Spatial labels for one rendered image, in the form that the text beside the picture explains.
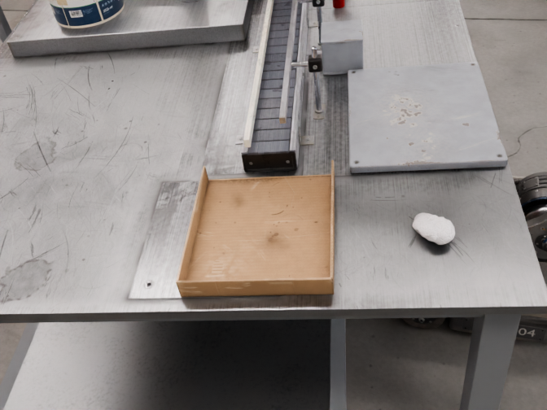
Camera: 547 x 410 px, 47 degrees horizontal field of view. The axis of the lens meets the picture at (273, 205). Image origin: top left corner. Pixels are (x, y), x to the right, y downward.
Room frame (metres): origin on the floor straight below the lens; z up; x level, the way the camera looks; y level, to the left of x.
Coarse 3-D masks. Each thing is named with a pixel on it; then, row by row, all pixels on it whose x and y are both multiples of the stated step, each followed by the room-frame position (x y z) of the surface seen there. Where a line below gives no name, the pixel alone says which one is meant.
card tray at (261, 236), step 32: (224, 192) 0.95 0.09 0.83; (256, 192) 0.93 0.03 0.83; (288, 192) 0.92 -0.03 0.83; (320, 192) 0.90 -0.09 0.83; (192, 224) 0.84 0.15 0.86; (224, 224) 0.86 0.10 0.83; (256, 224) 0.85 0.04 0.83; (288, 224) 0.83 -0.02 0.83; (320, 224) 0.82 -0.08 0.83; (192, 256) 0.79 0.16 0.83; (224, 256) 0.78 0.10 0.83; (256, 256) 0.76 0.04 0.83; (288, 256) 0.75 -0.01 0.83; (320, 256) 0.74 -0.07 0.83; (192, 288) 0.70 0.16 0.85; (224, 288) 0.69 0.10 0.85; (256, 288) 0.68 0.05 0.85; (288, 288) 0.67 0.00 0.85; (320, 288) 0.66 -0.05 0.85
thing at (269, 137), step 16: (288, 0) 1.65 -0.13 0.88; (272, 16) 1.57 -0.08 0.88; (288, 16) 1.55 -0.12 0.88; (272, 32) 1.48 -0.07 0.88; (288, 32) 1.47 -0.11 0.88; (272, 48) 1.40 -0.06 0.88; (272, 64) 1.32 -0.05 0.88; (272, 80) 1.26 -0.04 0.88; (272, 96) 1.19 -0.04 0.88; (256, 112) 1.14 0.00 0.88; (272, 112) 1.13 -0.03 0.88; (288, 112) 1.12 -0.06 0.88; (256, 128) 1.08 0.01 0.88; (272, 128) 1.07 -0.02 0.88; (288, 128) 1.06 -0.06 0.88; (256, 144) 1.03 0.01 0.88; (272, 144) 1.02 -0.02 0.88; (288, 144) 1.01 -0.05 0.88
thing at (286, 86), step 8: (296, 0) 1.47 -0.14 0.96; (296, 8) 1.43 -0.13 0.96; (288, 40) 1.28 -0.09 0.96; (288, 48) 1.24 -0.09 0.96; (288, 56) 1.21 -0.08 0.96; (288, 64) 1.17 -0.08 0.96; (288, 72) 1.14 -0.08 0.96; (288, 80) 1.11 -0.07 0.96; (288, 88) 1.09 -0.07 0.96; (288, 96) 1.07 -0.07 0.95; (280, 112) 1.00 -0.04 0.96; (280, 120) 0.99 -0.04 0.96
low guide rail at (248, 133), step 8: (272, 0) 1.59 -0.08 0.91; (272, 8) 1.57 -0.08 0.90; (264, 24) 1.46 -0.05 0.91; (264, 32) 1.42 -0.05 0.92; (264, 40) 1.38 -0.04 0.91; (264, 48) 1.35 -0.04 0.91; (264, 56) 1.33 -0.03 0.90; (256, 64) 1.28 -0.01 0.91; (256, 72) 1.24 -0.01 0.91; (256, 80) 1.21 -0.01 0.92; (256, 88) 1.18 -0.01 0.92; (256, 96) 1.15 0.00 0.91; (256, 104) 1.14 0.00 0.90; (248, 112) 1.09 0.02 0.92; (248, 120) 1.06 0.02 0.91; (248, 128) 1.04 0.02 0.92; (248, 136) 1.01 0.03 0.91; (248, 144) 1.00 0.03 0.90
